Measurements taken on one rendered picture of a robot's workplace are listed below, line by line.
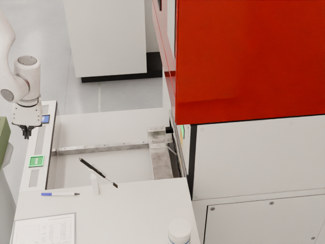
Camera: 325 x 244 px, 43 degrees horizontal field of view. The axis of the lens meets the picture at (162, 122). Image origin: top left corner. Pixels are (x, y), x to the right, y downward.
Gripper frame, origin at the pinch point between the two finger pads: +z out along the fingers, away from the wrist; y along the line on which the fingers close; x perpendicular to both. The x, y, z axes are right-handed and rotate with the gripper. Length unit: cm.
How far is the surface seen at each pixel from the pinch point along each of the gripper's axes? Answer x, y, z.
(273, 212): 16, -103, 21
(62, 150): -17.1, -12.9, 24.3
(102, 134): -28.9, -30.7, 23.6
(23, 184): 11.5, -0.1, 15.8
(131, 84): -185, -66, 100
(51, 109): -32.9, -6.6, 14.4
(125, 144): -17.4, -40.3, 18.4
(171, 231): 46, -48, -5
